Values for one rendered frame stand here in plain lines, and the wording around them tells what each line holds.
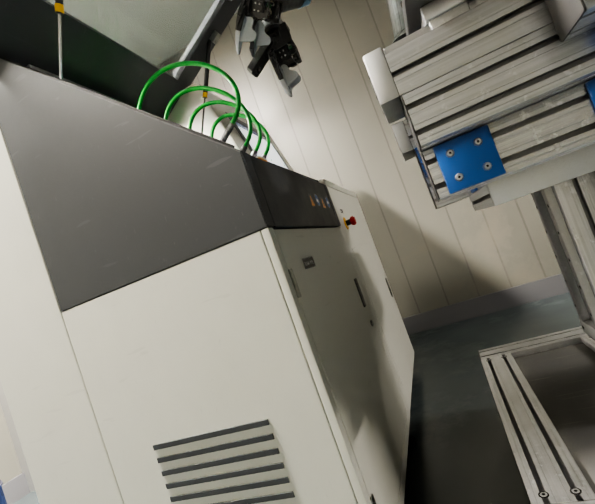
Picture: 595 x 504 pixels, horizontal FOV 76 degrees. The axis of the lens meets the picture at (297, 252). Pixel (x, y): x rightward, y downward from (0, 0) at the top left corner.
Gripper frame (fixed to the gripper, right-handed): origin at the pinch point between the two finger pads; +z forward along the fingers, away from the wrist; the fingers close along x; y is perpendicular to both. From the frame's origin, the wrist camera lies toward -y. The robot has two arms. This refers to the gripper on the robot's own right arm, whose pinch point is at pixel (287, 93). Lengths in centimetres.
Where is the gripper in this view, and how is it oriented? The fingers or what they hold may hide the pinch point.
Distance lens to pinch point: 129.7
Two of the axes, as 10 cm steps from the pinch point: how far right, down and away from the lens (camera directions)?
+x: 3.1, -0.7, 9.5
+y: 8.9, -3.3, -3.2
